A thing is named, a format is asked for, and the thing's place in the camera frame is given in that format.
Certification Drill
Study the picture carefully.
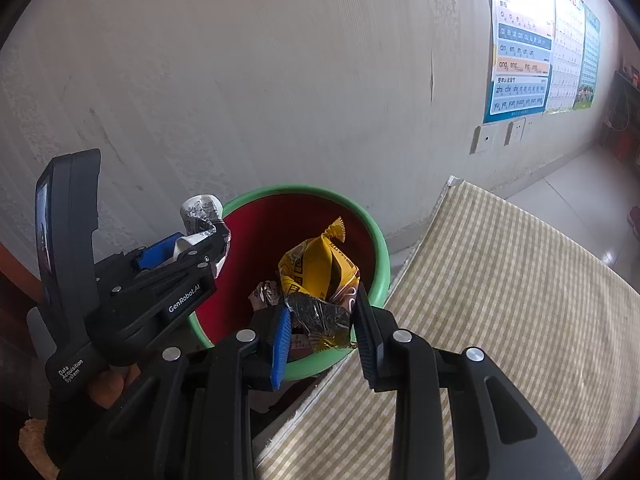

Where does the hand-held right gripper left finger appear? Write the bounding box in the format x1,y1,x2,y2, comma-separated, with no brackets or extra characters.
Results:
60,305,293,480

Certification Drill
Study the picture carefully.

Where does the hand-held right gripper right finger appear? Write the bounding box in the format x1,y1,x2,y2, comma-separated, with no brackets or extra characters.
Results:
351,287,583,480

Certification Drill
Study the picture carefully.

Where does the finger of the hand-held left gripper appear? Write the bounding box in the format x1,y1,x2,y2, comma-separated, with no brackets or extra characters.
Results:
131,232,187,272
112,230,232,333

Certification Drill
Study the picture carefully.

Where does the brown pink snack wrapper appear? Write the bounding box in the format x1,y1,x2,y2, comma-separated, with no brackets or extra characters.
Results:
248,280,281,311

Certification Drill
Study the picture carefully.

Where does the white foil wrapper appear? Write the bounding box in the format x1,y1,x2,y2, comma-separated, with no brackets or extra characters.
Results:
175,192,233,281

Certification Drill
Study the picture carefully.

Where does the yellow snack wrapper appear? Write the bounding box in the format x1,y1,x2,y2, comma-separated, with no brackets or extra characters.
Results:
277,216,362,351

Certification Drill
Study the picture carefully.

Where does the red bin with green rim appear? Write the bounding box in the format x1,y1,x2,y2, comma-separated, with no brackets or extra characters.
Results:
187,185,391,381

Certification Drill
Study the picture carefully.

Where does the person's left hand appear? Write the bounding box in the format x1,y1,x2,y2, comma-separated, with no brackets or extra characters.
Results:
87,362,142,410

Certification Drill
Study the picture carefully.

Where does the red wooden furniture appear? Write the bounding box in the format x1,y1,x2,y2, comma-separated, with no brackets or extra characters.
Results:
0,242,48,306

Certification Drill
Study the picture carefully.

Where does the checkered tablecloth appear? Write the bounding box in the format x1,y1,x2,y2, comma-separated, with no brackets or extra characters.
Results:
252,176,640,480

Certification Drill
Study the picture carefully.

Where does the tan fleece cloth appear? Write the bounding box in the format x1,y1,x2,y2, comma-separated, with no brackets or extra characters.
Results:
19,419,58,480

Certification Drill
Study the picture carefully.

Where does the red box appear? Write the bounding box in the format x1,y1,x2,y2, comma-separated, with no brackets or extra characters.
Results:
614,130,637,163

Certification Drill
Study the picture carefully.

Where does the dark metal shelf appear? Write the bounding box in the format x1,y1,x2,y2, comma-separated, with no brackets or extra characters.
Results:
602,62,640,161

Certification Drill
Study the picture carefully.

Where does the blue wall poster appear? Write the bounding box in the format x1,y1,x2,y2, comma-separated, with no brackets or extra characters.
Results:
482,0,557,125

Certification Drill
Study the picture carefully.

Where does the white wall poster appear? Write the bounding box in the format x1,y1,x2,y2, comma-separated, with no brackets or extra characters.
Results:
544,0,586,113

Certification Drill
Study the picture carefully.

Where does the green wall poster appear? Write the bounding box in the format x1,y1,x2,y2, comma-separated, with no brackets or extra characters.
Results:
572,2,602,110

